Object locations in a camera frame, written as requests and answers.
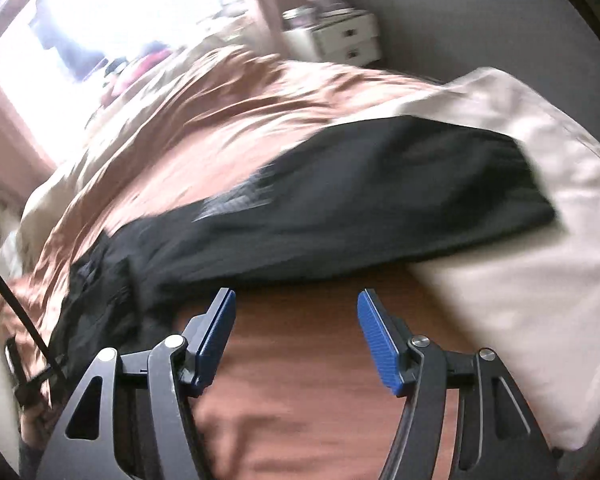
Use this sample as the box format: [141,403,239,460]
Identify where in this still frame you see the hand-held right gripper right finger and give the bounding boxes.
[356,288,561,480]

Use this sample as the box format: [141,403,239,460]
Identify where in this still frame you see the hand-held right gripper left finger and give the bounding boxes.
[37,287,238,480]

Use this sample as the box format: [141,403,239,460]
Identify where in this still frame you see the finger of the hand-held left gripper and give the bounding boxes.
[5,337,68,411]

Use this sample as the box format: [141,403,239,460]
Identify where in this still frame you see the black pants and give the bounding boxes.
[47,115,558,386]

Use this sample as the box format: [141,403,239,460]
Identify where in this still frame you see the pile of colourful clothes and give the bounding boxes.
[100,42,173,106]

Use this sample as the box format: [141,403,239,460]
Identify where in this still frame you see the hanging dark clothes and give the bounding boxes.
[27,0,106,81]

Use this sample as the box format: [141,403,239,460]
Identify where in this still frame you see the pale bed pillow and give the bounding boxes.
[395,66,600,453]

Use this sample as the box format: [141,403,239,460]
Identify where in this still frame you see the beige blanket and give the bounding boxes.
[17,15,261,241]

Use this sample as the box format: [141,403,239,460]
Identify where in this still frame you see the brown duvet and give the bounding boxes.
[0,45,481,480]

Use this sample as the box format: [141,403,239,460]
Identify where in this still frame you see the pink curtain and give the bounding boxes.
[0,67,56,176]
[240,0,292,52]

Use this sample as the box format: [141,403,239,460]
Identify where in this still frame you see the white nightstand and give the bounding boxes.
[282,7,383,67]

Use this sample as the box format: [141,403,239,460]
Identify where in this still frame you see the clear jar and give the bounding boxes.
[285,6,316,32]

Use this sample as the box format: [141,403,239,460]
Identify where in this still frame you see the black cable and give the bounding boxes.
[0,249,63,376]

